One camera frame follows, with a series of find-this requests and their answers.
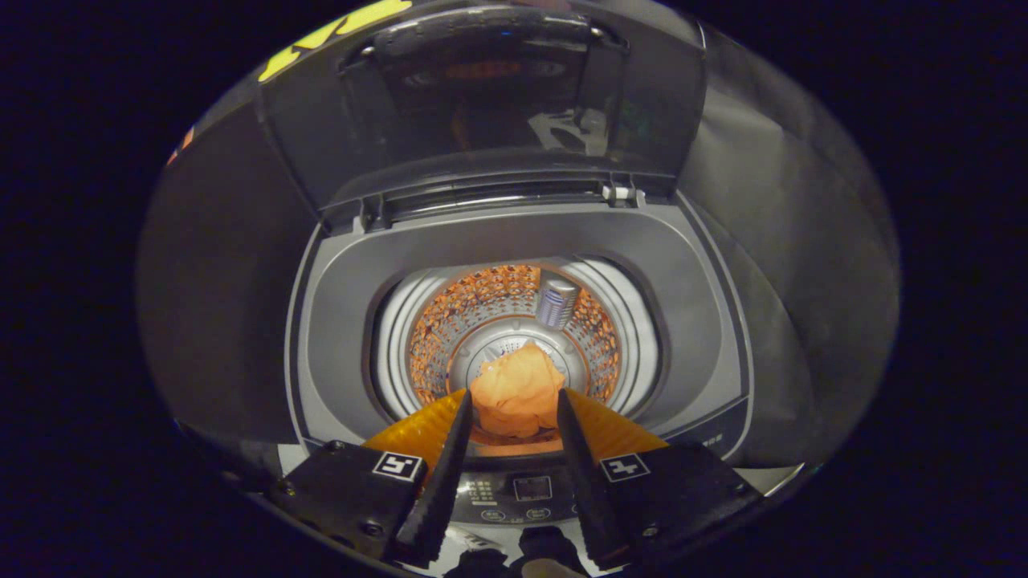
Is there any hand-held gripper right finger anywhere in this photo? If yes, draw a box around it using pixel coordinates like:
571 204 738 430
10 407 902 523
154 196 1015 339
556 389 764 569

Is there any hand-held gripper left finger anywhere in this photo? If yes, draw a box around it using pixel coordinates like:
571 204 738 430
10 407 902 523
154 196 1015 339
269 389 475 568

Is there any orange polo shirt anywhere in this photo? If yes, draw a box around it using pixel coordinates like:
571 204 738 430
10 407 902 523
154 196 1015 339
469 344 566 439

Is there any grey washing machine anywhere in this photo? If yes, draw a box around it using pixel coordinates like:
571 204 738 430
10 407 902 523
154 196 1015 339
284 193 757 532

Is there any dark washing machine lid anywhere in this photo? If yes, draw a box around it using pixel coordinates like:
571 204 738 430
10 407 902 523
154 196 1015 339
255 3 709 235

